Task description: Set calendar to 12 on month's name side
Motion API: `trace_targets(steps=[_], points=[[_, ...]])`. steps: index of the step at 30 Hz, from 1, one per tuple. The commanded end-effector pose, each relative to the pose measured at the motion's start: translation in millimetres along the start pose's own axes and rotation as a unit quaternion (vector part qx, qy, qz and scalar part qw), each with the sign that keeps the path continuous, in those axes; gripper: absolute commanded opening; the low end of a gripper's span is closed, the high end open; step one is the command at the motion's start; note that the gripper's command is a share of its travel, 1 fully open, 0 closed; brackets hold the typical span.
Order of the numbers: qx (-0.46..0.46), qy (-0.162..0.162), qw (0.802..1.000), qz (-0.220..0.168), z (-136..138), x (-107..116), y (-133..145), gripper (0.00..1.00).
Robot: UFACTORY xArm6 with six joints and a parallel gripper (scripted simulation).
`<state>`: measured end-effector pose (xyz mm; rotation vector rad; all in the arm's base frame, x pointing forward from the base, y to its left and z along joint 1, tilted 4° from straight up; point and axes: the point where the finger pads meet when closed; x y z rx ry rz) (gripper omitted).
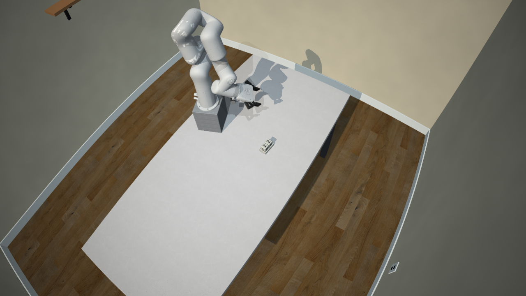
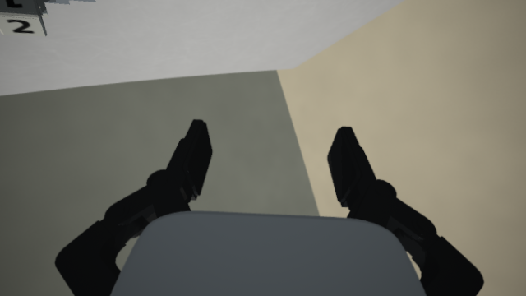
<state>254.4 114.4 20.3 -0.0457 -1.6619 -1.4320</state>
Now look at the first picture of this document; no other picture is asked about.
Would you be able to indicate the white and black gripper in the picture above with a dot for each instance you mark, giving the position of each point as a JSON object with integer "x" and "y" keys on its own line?
{"x": 246, "y": 94}

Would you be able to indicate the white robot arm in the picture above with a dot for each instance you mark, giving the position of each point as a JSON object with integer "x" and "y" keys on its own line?
{"x": 202, "y": 52}

